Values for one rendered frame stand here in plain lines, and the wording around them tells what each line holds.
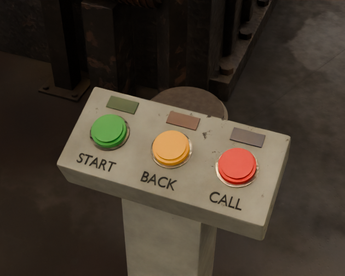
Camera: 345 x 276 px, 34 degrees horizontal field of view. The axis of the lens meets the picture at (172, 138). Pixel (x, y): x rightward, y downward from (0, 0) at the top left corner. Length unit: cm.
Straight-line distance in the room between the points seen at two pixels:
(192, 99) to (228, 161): 23
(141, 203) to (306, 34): 141
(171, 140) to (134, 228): 13
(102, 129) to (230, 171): 15
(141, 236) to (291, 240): 67
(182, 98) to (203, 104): 3
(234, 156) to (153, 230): 15
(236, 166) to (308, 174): 88
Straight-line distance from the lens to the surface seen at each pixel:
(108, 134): 62
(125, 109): 65
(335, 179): 146
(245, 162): 59
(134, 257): 73
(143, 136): 63
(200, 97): 81
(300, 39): 195
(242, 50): 173
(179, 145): 60
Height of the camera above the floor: 103
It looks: 43 degrees down
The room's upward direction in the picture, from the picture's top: 1 degrees clockwise
